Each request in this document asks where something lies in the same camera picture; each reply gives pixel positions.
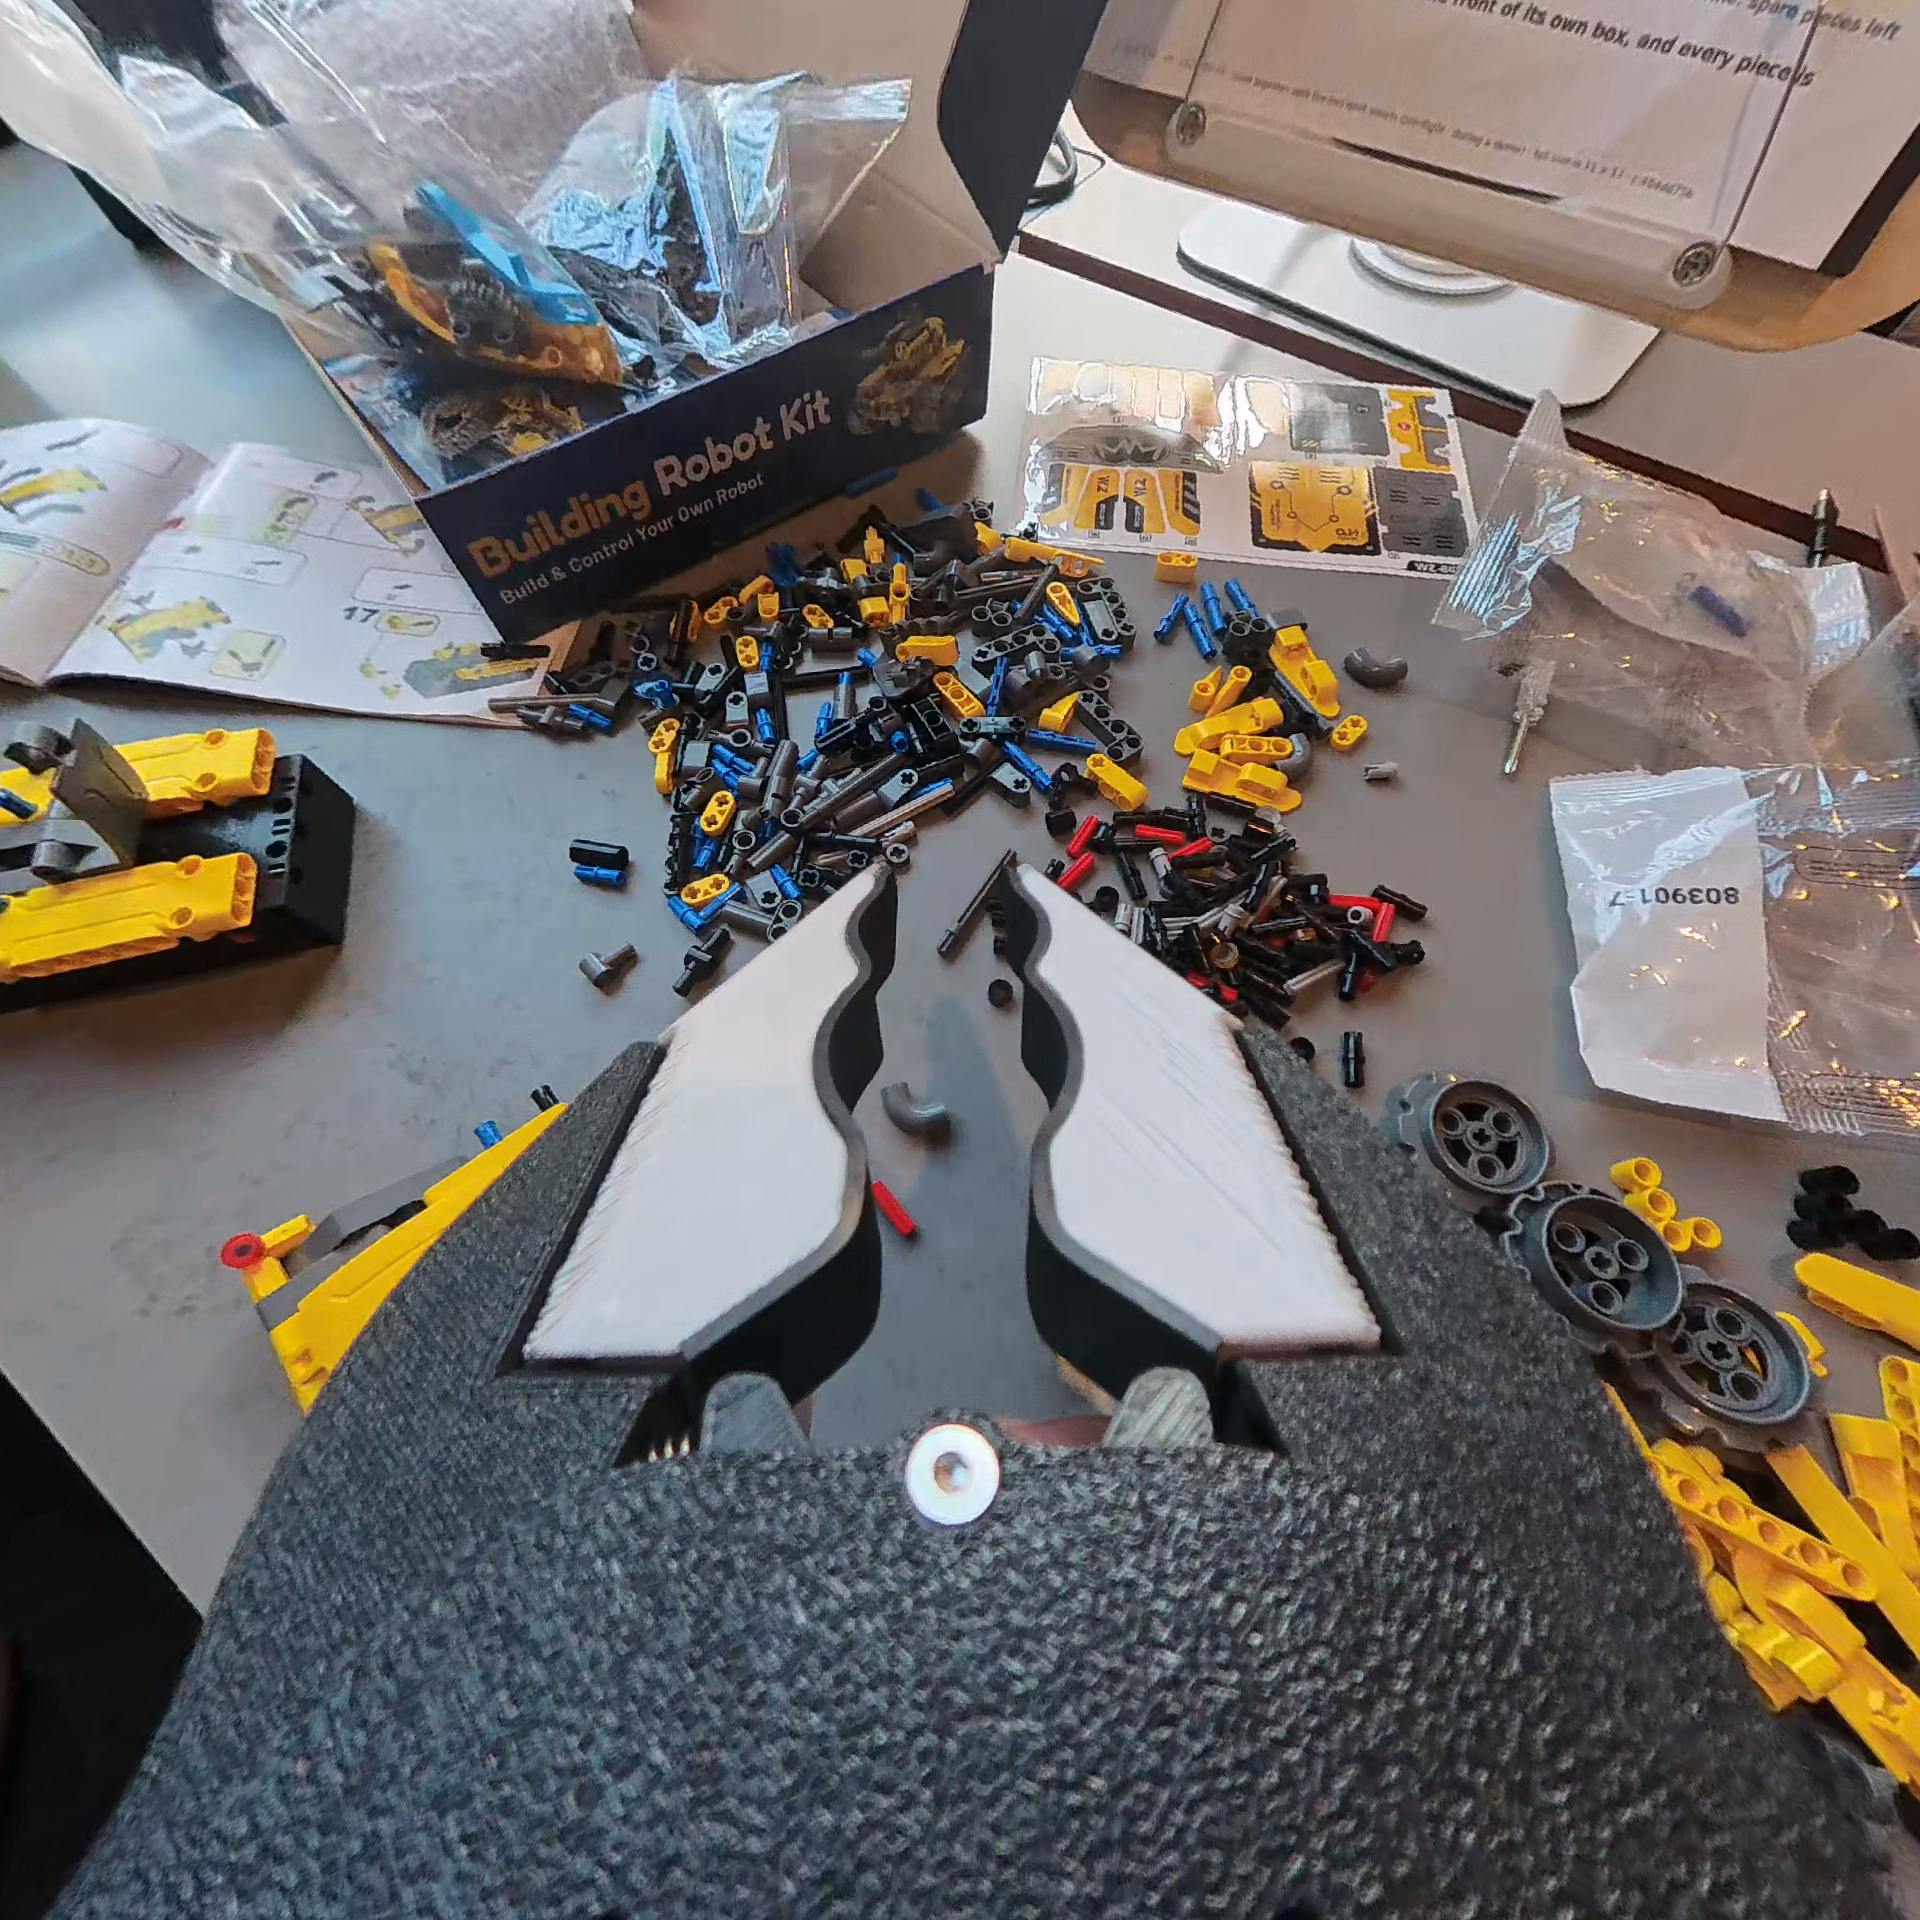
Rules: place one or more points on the small metal rod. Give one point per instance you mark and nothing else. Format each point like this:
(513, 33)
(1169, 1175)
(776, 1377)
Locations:
(1532, 707)

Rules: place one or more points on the white stand base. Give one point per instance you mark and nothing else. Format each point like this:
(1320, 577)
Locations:
(1411, 333)

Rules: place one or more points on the small grey curved piece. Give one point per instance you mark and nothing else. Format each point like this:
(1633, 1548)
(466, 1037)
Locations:
(917, 1118)

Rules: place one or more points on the red pin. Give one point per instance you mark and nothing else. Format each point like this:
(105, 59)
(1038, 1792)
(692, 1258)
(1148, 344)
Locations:
(892, 1207)

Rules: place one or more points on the blue cardboard kit box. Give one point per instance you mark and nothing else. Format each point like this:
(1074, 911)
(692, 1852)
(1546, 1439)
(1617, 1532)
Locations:
(692, 496)

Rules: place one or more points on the pile of small brick parts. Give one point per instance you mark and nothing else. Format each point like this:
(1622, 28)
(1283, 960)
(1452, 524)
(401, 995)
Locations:
(902, 691)

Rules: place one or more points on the grey desk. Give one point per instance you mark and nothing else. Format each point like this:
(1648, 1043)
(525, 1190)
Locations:
(451, 1019)

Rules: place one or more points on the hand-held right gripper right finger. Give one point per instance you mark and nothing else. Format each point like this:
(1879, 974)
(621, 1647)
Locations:
(1201, 1186)

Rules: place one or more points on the black and blue pin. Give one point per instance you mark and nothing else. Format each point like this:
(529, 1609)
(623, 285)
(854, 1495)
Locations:
(601, 860)

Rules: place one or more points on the yellow curved brick assembly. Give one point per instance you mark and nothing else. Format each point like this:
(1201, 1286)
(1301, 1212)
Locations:
(360, 1290)

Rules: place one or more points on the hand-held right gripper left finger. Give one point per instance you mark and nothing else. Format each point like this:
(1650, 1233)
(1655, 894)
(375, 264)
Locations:
(706, 1200)

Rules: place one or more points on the laminated instruction sign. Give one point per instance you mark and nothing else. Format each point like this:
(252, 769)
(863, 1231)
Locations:
(1441, 123)

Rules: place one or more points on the clear plastic bag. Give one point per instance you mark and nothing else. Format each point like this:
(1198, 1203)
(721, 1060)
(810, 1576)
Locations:
(1712, 601)

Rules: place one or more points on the sticker sheet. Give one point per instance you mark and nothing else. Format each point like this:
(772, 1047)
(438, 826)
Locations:
(1261, 465)

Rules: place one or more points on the instruction booklet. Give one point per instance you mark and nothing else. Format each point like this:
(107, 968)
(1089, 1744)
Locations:
(242, 555)

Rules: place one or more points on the small grey pin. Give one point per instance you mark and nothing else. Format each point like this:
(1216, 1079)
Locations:
(611, 964)

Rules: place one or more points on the yellow and black brick assembly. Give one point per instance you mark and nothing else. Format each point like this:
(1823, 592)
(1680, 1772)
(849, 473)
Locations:
(122, 902)

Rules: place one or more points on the clear bags of brick parts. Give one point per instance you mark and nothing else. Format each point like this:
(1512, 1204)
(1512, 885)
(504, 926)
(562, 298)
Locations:
(451, 180)

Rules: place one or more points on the pile of wheels and tires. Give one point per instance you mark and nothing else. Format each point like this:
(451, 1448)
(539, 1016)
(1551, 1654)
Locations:
(1592, 1260)

